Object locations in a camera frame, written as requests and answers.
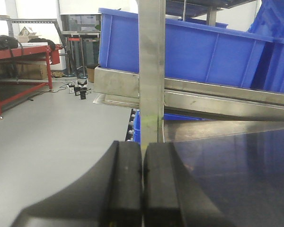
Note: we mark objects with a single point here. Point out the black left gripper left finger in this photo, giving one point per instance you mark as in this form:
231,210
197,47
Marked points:
107,195

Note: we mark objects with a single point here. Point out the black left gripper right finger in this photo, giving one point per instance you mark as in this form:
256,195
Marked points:
172,198

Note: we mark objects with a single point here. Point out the blue bin on lower shelf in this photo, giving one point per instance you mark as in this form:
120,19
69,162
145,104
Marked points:
167,116

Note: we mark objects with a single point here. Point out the stainless steel shelf rack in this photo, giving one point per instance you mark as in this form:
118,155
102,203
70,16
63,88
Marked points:
228,109

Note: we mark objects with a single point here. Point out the small black device on floor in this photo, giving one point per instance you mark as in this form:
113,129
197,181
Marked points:
80,88

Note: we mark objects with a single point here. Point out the cardboard box on floor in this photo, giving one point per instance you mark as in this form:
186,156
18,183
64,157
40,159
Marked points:
91,74

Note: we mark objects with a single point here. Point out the large blue plastic bin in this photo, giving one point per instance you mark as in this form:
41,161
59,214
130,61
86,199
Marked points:
193,51

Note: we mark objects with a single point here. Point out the cardboard box under workbench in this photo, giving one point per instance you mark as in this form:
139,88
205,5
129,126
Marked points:
32,71

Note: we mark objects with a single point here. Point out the red metal workbench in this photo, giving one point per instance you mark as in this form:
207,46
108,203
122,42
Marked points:
33,53

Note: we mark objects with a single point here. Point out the grey metal cabinet rack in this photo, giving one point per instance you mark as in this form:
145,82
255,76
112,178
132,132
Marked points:
81,33

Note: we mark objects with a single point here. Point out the blue bin at right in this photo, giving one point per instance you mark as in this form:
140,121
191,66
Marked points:
269,21

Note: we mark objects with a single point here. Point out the white box on workbench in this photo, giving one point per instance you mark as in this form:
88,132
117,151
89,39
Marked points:
34,44

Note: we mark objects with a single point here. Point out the black backpack on workbench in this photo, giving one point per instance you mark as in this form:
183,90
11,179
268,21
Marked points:
7,42

